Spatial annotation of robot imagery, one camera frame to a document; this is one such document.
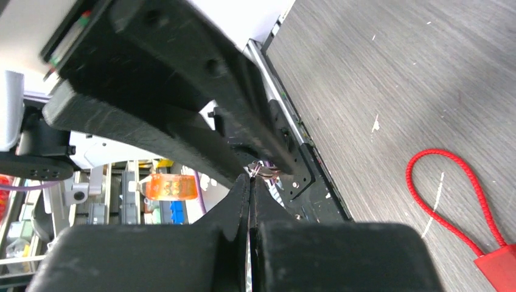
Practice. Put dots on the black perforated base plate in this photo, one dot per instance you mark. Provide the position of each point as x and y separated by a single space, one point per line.
308 194

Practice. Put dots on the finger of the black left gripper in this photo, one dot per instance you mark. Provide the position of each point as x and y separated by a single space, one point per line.
179 134
170 52

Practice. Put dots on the red cable padlock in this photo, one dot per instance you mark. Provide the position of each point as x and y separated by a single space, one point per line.
469 220

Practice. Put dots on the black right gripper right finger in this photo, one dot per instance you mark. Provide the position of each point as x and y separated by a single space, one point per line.
290 255

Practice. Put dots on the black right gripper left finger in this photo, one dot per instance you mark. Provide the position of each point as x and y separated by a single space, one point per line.
208 255

